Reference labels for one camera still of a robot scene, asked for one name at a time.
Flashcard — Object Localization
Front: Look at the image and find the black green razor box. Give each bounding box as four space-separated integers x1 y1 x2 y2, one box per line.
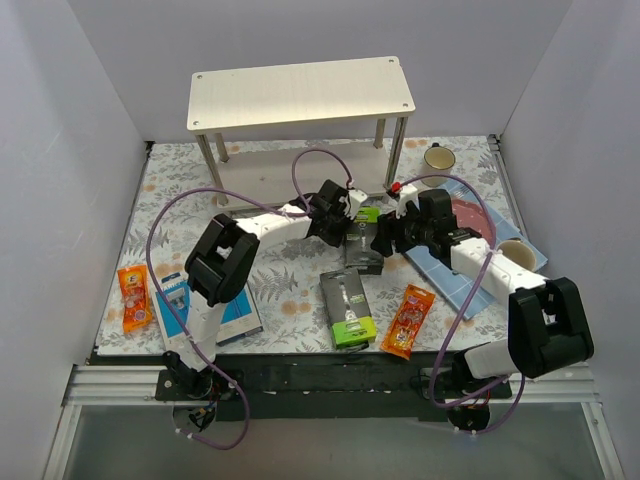
344 206 384 275
320 268 377 351

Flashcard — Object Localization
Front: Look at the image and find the white two-tier shelf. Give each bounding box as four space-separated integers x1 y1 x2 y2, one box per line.
187 56 416 210

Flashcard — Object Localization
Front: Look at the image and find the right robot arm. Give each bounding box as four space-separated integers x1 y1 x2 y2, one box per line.
372 184 594 398

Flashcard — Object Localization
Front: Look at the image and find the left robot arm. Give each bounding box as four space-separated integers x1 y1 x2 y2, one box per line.
149 180 367 400

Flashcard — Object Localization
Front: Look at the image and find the floral tablecloth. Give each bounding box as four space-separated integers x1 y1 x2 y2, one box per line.
96 136 520 357

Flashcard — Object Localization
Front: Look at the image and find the pink polka dot plate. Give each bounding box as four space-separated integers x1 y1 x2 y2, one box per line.
451 198 493 241

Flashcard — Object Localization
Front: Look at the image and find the orange razor packet right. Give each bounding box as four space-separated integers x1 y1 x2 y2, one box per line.
380 284 436 360

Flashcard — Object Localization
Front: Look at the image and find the orange razor packet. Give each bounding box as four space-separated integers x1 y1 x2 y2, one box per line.
117 265 152 334
380 284 436 360

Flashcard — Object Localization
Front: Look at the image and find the cream enamel mug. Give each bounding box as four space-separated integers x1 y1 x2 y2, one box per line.
421 142 456 188

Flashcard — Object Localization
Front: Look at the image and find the blue checkered placemat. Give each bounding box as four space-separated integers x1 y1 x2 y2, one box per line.
405 189 547 320

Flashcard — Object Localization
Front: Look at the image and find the painted ceramic mug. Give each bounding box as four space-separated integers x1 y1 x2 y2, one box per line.
498 238 536 271

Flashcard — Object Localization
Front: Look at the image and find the blue Harry's razor box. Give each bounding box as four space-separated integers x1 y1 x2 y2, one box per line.
216 285 263 345

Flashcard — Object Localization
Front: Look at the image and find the orange razor packet left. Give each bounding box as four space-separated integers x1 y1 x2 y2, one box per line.
117 265 152 334

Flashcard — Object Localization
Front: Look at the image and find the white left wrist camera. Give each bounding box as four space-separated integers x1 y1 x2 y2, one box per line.
344 188 368 220

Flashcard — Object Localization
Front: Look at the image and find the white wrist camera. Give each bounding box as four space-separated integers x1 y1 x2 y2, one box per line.
344 188 368 220
387 182 419 219

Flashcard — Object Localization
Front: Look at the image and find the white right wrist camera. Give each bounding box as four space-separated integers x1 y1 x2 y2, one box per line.
387 182 419 219

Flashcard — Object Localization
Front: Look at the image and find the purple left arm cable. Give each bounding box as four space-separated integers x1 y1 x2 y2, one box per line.
146 148 357 450

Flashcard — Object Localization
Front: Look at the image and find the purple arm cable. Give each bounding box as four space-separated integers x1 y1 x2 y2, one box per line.
399 173 526 435
146 148 357 450

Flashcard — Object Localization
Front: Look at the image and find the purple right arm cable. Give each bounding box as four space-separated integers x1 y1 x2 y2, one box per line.
399 173 526 435

